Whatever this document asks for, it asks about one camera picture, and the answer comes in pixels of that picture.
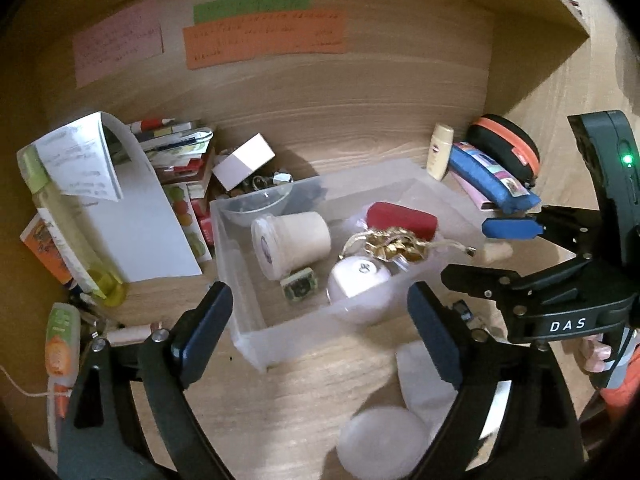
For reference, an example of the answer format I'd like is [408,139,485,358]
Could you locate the white glossy ball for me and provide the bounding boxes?
[326,256,395,326]

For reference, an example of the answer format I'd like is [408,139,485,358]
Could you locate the white cloth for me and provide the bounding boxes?
[396,340,458,436]

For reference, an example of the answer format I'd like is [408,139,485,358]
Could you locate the right hand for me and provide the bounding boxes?
[579,334,612,373]

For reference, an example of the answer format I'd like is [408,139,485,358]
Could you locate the blue pencil pouch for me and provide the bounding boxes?
[449,142,540,214]

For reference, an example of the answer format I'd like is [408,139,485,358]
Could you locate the black orange zip case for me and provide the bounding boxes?
[465,114,540,188]

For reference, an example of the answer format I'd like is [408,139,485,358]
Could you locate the orange jacket sleeve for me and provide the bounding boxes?
[600,336,640,426]

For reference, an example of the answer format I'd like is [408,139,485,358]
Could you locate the cream sunscreen bottle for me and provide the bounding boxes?
[426,124,454,181]

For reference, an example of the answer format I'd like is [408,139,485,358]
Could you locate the small lip balm stick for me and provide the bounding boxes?
[105,322,163,347]

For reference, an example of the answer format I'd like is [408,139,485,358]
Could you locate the red case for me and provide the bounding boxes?
[366,202,438,240]

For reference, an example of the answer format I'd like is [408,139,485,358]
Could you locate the clear plastic storage bin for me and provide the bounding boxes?
[210,159,484,372]

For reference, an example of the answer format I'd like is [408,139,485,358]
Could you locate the small green circuit module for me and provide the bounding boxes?
[280,266,318,304]

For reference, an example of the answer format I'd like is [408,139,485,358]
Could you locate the yellow green clear bottle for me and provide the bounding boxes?
[16,144,127,307]

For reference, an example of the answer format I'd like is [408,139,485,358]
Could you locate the cream yarn cone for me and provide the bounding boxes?
[250,211,332,281]

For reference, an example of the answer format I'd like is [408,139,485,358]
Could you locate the white paper sheet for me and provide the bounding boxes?
[34,112,202,283]

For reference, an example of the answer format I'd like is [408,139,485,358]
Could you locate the pile of beads and keyring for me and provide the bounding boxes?
[229,168,294,197]

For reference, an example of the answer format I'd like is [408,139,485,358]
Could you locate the small white cardboard box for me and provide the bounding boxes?
[213,133,276,191]

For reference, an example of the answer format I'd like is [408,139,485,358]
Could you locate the clear plastic bowl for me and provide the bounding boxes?
[217,183,294,228]

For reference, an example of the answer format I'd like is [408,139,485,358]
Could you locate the orange sticky note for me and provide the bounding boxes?
[183,9,346,70]

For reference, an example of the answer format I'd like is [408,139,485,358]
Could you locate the stack of books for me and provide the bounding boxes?
[129,118,215,263]

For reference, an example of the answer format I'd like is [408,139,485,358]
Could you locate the green sticky note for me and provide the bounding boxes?
[193,0,311,24]

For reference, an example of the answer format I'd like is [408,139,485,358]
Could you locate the pink sticky note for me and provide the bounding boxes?
[72,0,164,88]

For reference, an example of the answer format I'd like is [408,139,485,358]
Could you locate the gold chain ornament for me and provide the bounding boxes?
[338,228,476,266]

